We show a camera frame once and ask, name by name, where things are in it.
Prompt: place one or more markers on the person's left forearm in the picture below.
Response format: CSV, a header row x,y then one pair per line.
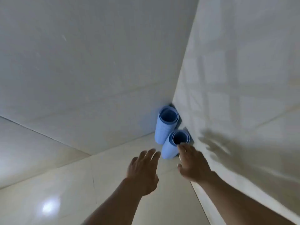
x,y
117,206

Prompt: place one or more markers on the person's left hand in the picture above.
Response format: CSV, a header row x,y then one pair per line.
x,y
143,173

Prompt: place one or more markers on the person's right forearm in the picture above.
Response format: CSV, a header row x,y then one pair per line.
x,y
229,203

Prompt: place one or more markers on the blue bath mat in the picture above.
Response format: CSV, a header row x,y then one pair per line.
x,y
170,149
162,131

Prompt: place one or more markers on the person's right hand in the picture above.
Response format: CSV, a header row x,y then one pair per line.
x,y
193,165

